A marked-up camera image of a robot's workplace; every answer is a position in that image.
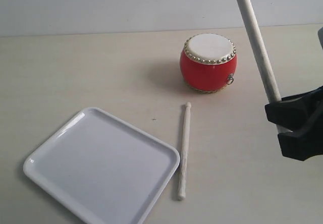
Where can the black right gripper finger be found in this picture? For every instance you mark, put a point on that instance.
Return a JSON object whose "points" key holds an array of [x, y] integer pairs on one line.
{"points": [[292, 112], [306, 142]]}

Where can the wooden drumstick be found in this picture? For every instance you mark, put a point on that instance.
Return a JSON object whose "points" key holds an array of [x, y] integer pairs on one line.
{"points": [[184, 153], [259, 50]]}

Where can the red small drum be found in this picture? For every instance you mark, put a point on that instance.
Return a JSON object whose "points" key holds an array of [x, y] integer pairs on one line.
{"points": [[208, 62]]}

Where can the white plastic tray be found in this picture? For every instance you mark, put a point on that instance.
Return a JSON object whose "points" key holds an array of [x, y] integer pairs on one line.
{"points": [[103, 169]]}

